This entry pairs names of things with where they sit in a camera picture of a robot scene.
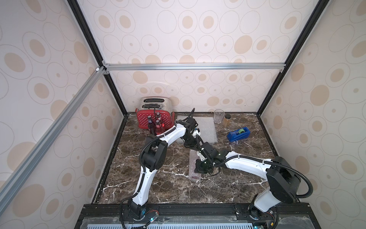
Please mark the single bubble wrap sheet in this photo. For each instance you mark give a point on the single bubble wrap sheet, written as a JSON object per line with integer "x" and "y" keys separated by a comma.
{"x": 193, "y": 169}

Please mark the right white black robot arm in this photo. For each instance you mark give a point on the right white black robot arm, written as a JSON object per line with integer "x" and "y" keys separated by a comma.
{"x": 285, "y": 183}

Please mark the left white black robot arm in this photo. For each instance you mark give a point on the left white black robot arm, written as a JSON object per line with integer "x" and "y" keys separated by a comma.
{"x": 152, "y": 158}

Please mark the left diagonal aluminium bar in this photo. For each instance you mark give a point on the left diagonal aluminium bar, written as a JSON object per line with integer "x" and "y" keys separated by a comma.
{"x": 28, "y": 165}

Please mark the clear drinking glass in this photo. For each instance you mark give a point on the clear drinking glass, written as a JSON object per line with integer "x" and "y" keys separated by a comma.
{"x": 218, "y": 116}

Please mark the brown spice jar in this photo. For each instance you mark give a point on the brown spice jar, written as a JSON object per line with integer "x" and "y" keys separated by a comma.
{"x": 226, "y": 120}

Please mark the horizontal aluminium bar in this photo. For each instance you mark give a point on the horizontal aluminium bar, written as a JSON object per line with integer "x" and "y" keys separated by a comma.
{"x": 186, "y": 67}

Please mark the red perforated plastic basket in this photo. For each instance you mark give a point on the red perforated plastic basket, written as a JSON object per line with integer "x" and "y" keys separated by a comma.
{"x": 168, "y": 118}

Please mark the blue tape dispenser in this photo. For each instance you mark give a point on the blue tape dispenser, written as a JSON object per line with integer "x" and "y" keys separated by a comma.
{"x": 239, "y": 134}

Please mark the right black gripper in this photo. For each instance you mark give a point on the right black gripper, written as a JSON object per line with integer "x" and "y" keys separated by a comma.
{"x": 204, "y": 165}

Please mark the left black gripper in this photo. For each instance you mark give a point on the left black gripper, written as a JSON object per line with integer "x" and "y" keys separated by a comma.
{"x": 188, "y": 140}

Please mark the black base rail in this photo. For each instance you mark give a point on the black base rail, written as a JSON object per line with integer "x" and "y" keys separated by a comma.
{"x": 198, "y": 216}

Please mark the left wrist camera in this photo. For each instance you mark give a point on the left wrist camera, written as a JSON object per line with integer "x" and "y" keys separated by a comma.
{"x": 196, "y": 132}

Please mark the silver toaster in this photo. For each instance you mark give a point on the silver toaster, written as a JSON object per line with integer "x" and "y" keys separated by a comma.
{"x": 157, "y": 103}

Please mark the red drink bottle middle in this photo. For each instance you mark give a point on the red drink bottle middle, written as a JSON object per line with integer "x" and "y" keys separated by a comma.
{"x": 159, "y": 129}

